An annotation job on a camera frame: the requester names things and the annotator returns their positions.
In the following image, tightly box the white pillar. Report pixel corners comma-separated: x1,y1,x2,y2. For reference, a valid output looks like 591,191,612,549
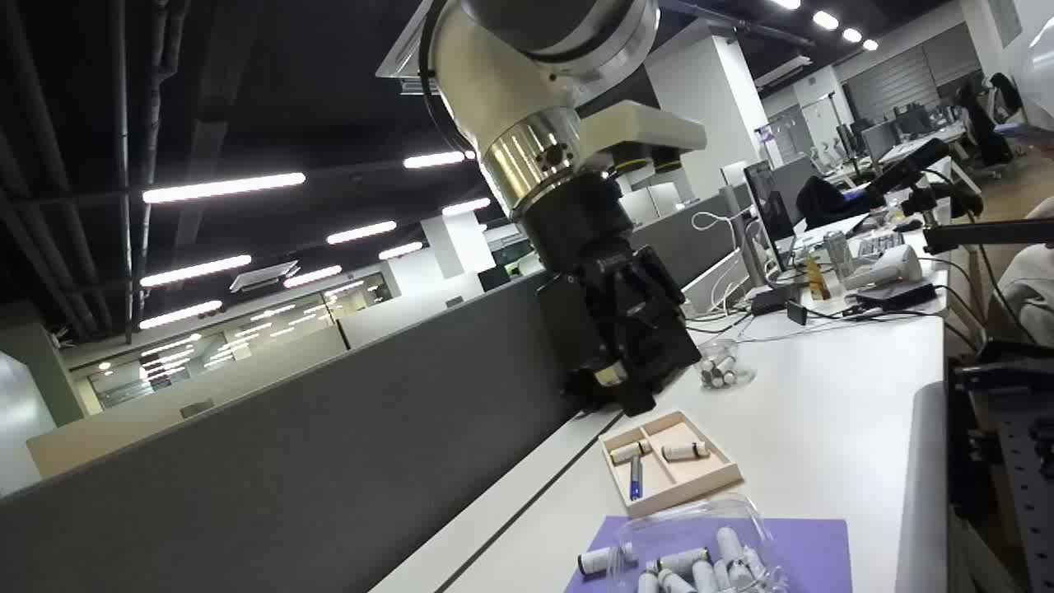
641,30,774,205

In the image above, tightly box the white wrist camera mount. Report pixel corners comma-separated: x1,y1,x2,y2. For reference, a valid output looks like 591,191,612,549
578,99,709,172

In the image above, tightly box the ceiling air conditioner unit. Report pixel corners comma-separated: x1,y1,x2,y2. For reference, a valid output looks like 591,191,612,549
377,18,443,102

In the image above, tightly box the small grey bottle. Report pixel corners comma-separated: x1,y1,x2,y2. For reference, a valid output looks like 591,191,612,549
607,438,653,467
660,438,711,464
573,543,620,579

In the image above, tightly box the grey desk partition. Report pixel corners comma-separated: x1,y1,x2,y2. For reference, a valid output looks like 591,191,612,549
0,270,591,593

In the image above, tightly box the purple mat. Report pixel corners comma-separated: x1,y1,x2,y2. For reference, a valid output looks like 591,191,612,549
562,515,856,593

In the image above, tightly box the computer monitor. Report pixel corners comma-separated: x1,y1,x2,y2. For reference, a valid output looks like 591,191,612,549
740,157,796,281

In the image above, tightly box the wooden compartment box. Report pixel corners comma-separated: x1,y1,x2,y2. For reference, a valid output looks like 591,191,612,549
596,408,749,521

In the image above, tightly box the white desktop device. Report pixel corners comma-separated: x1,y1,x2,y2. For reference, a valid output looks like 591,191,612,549
839,227,929,297

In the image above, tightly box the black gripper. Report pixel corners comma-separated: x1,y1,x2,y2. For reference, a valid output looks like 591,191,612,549
518,172,705,417

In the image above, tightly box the long ceiling light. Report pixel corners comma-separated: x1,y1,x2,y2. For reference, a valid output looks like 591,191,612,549
322,218,403,249
397,148,478,174
281,264,349,292
135,297,226,337
135,249,258,292
138,167,310,208

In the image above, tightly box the white cable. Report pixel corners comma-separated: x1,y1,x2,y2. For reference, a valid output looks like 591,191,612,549
688,208,753,323

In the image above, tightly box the seated person in black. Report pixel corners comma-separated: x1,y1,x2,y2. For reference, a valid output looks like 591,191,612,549
954,70,1025,172

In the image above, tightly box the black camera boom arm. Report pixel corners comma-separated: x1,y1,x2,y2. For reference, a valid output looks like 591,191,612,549
920,213,1054,258

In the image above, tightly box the black perforated breadboard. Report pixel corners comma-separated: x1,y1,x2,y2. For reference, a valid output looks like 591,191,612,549
949,360,1054,593

